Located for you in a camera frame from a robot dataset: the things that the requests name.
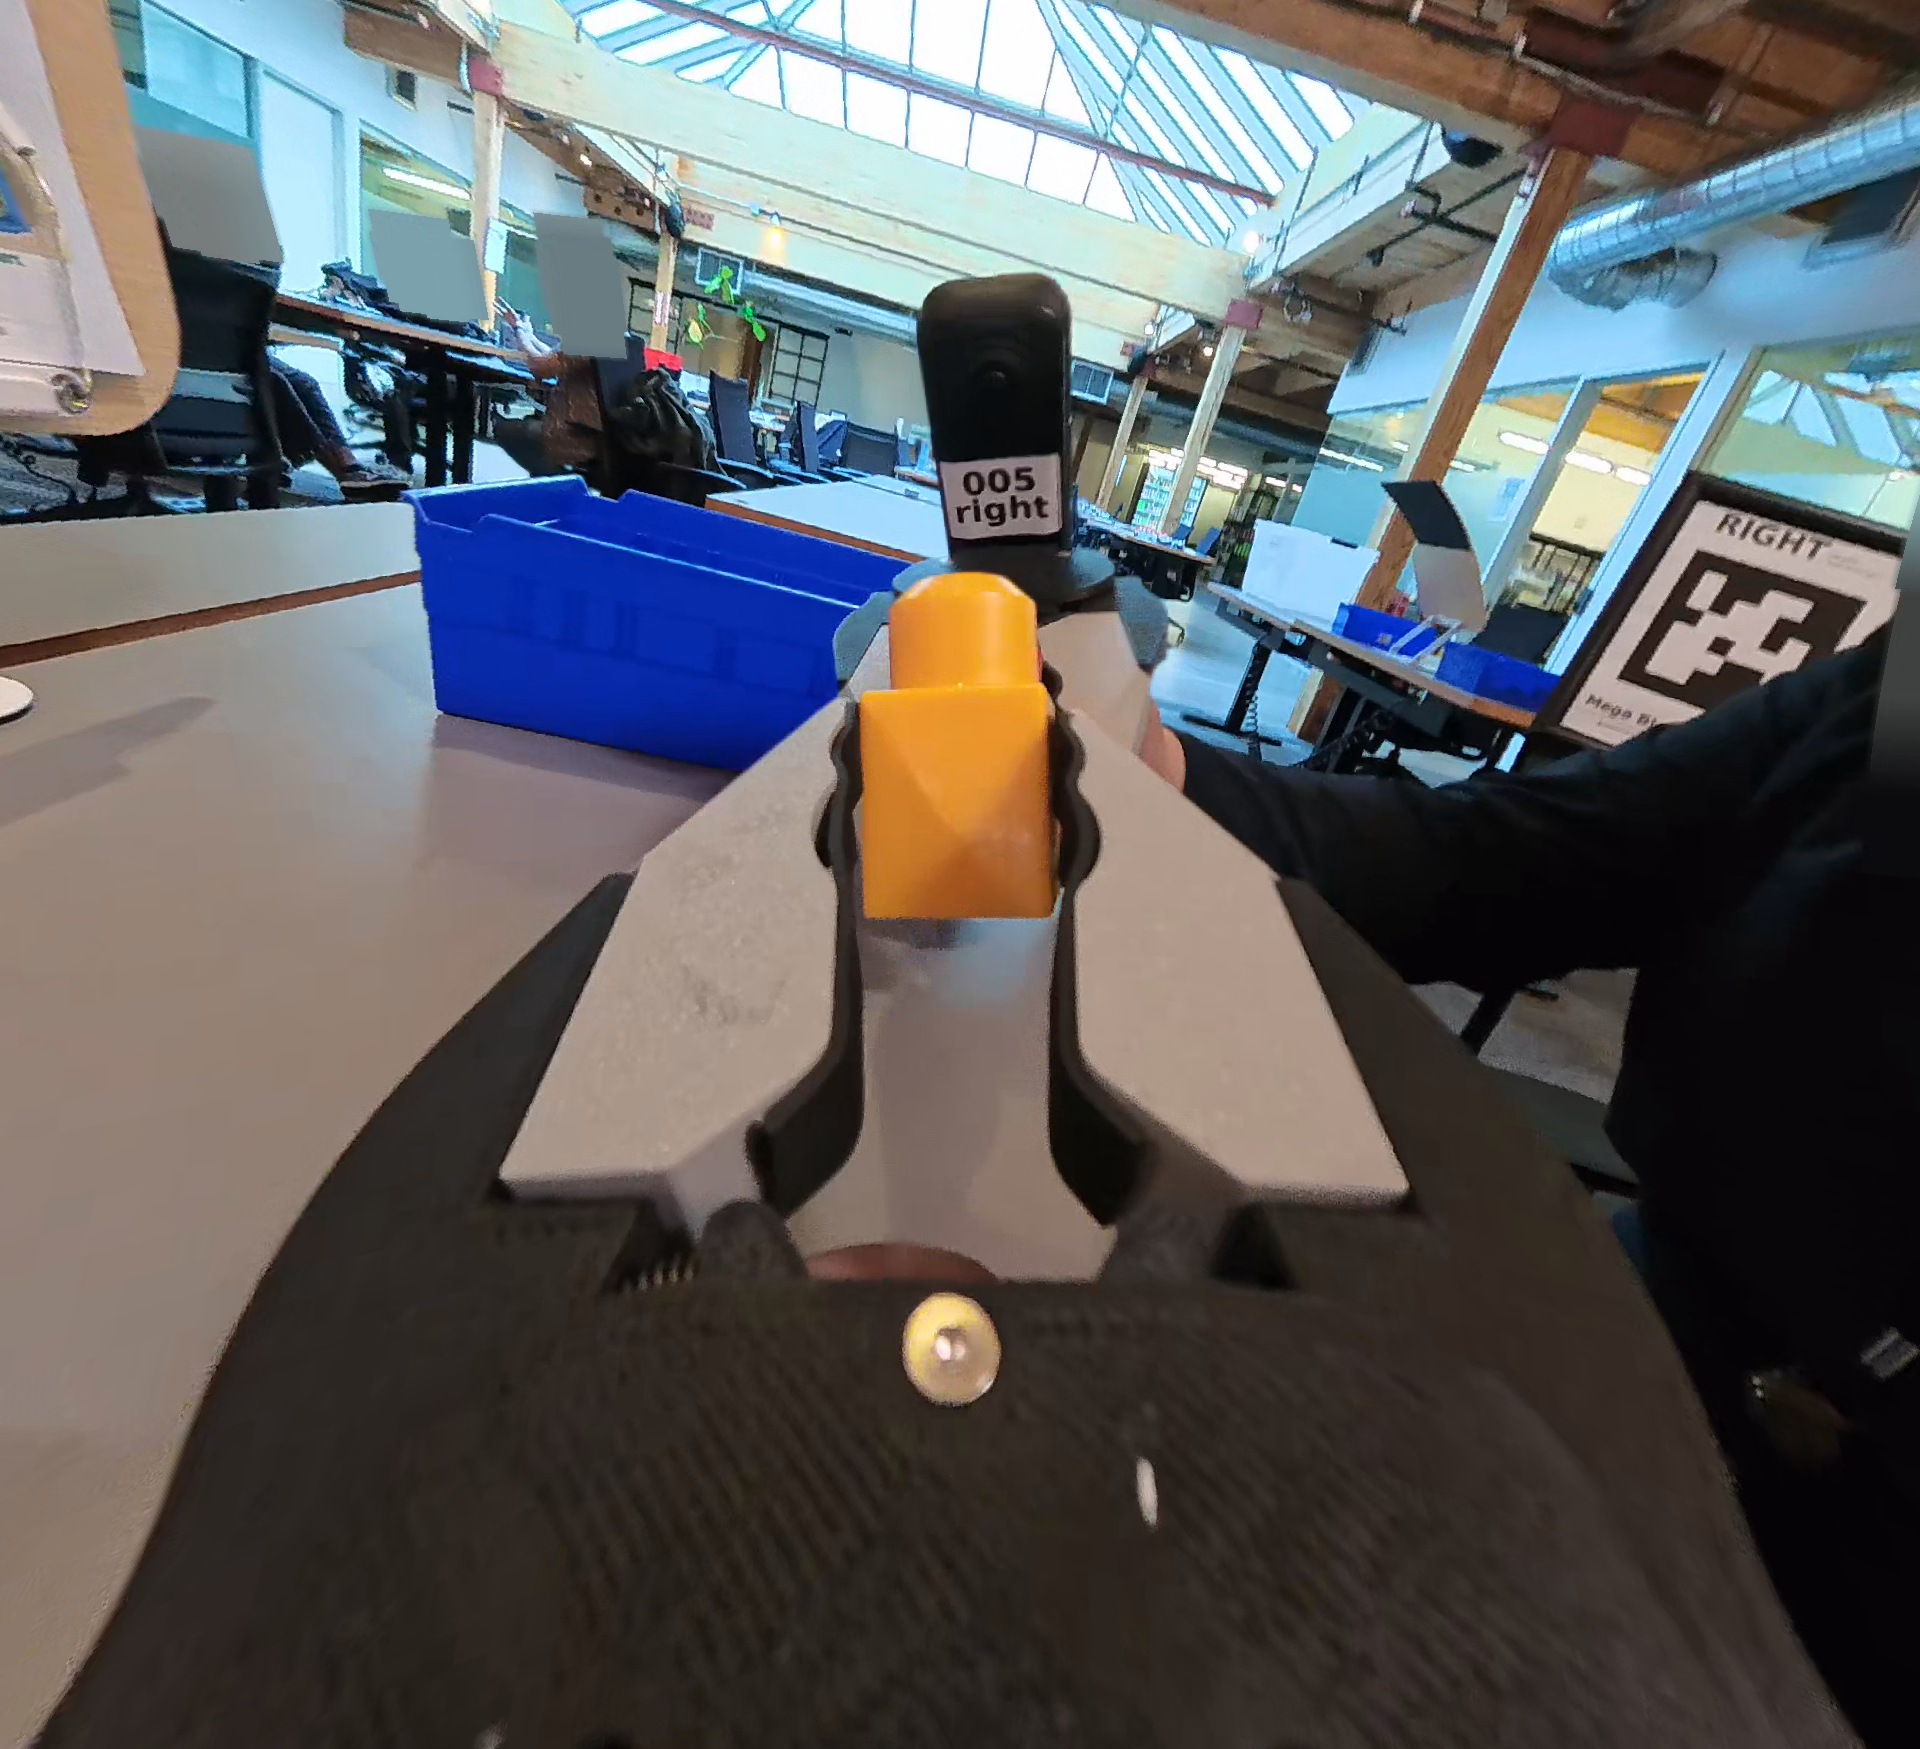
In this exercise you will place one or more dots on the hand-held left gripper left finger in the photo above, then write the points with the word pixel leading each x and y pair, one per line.
pixel 690 1015

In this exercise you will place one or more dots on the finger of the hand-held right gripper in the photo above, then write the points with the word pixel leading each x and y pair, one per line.
pixel 863 646
pixel 1103 676

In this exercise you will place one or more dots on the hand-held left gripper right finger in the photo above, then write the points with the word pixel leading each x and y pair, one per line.
pixel 1214 1015

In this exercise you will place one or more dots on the orange single-stud block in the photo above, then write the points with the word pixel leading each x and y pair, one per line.
pixel 953 789

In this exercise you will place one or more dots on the blue plastic bin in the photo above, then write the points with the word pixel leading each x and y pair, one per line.
pixel 601 655

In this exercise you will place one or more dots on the person's right hand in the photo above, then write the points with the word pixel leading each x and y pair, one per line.
pixel 1163 757

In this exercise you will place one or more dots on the white storage box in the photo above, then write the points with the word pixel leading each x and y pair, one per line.
pixel 1305 565

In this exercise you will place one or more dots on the black-framed marker sign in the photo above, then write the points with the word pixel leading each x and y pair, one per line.
pixel 1724 625

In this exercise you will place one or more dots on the black office chair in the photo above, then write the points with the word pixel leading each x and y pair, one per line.
pixel 218 355

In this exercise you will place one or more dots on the instruction sheet on stand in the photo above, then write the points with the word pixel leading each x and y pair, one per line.
pixel 112 129

